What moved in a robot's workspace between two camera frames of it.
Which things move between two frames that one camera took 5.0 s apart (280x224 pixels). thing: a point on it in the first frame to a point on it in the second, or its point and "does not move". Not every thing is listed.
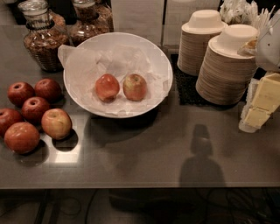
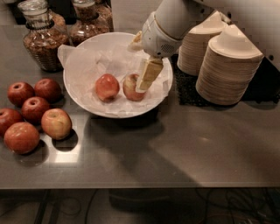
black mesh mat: [186, 87] does not move
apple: [135, 87] does not move
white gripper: [269, 49] to [156, 39]
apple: [107, 87] does not move
